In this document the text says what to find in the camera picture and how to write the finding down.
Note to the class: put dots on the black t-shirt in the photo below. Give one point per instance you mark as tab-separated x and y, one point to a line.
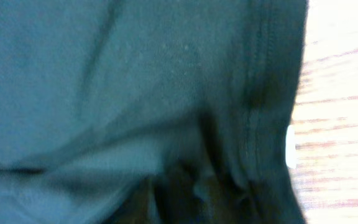
148	111

